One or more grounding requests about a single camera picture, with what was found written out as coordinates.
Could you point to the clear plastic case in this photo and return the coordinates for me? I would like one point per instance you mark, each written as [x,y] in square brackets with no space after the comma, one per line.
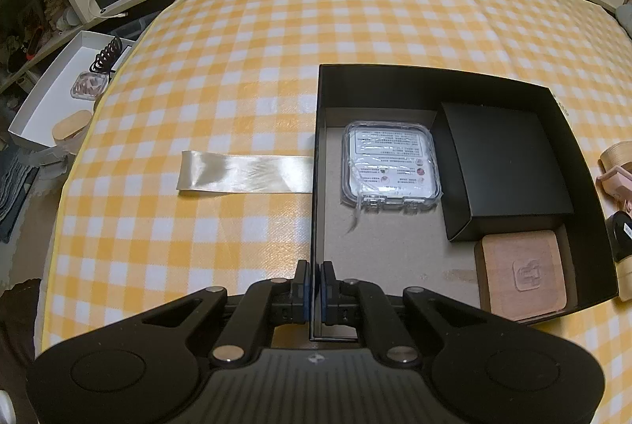
[390,162]

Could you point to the dark folded cloth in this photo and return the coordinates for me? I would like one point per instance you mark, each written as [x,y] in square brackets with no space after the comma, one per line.
[15,197]

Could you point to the large black box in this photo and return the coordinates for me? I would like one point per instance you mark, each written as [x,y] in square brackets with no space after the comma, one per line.
[395,251]

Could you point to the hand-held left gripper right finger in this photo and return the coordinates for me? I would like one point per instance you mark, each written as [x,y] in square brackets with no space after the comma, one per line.
[325,290]

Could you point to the grey storage bin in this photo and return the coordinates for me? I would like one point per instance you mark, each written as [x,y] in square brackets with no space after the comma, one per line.
[132,28]

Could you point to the pink square compact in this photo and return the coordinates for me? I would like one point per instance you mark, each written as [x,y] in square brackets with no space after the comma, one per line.
[523,271]

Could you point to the small clear case pink contents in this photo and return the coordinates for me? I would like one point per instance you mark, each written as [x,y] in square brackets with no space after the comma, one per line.
[90,85]

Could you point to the white open box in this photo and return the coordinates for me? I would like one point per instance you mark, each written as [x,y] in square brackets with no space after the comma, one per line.
[47,103]

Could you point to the oval wooden box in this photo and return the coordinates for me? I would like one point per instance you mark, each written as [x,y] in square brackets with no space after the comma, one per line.
[71,127]

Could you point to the small black box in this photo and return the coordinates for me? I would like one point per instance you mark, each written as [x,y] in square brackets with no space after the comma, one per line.
[503,167]

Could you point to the beige earbuds case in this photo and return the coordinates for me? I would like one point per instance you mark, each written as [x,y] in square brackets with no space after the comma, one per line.
[619,157]

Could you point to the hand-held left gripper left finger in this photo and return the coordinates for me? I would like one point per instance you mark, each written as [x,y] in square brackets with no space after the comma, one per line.
[306,290]

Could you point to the round black and cream jar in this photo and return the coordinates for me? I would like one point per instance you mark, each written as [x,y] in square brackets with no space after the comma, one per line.
[623,234]

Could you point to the black hair claw clip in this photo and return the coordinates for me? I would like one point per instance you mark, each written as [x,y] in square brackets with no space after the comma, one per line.
[106,56]

